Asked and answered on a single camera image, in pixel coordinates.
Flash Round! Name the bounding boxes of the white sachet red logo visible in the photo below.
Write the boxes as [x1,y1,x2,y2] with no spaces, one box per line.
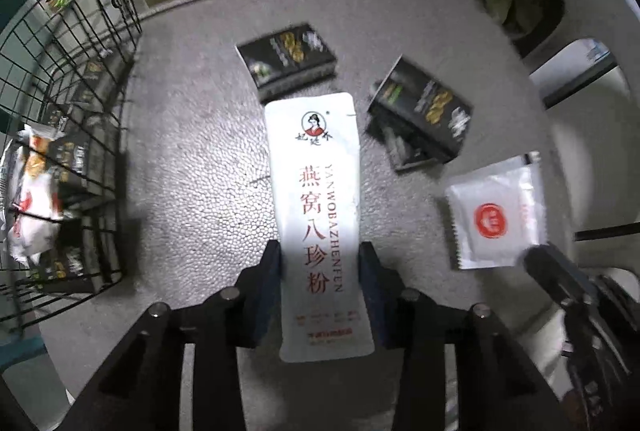
[445,151,548,269]

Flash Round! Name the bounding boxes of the black Face tissue pack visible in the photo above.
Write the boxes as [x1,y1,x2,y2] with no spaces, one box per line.
[49,125,116,206]
[368,56,474,164]
[236,22,337,104]
[67,54,127,112]
[32,215,122,295]

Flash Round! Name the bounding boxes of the orange snack packet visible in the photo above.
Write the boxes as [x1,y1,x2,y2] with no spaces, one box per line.
[1,123,62,221]

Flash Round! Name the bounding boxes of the white long powder sachet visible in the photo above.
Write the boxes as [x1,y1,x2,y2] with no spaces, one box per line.
[265,93,374,363]

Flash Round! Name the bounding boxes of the white blue text packet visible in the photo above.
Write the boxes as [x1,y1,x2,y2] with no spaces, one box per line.
[9,191,63,266]

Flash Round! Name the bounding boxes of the black wire basket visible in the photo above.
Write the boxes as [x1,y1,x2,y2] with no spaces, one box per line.
[1,0,142,338]

